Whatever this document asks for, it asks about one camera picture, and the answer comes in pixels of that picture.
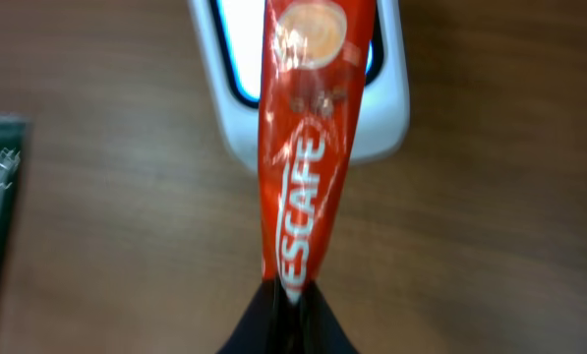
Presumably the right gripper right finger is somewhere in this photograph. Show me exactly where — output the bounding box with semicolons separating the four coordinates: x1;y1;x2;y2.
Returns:
292;282;359;354

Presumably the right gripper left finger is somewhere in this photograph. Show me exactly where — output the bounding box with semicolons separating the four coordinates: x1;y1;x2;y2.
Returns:
217;279;293;354

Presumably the red Nescafe coffee sachet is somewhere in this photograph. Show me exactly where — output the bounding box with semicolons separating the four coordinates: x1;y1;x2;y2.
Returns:
258;0;376;304

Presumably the white barcode scanner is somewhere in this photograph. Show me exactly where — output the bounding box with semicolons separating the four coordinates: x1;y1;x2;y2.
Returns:
188;0;410;172

